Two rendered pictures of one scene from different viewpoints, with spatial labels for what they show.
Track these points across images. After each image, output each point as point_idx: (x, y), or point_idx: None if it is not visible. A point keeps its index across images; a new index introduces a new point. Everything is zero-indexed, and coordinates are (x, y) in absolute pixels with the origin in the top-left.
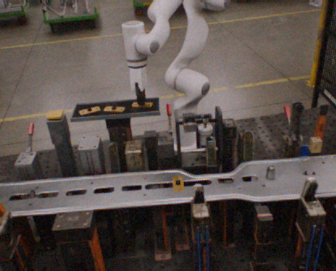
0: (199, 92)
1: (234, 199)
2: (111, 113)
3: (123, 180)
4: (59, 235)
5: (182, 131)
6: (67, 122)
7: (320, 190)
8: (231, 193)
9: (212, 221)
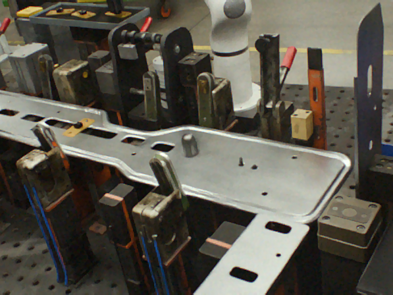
0: (220, 11)
1: (111, 166)
2: (73, 18)
3: (38, 107)
4: None
5: (219, 76)
6: (47, 26)
7: (224, 192)
8: (114, 157)
9: None
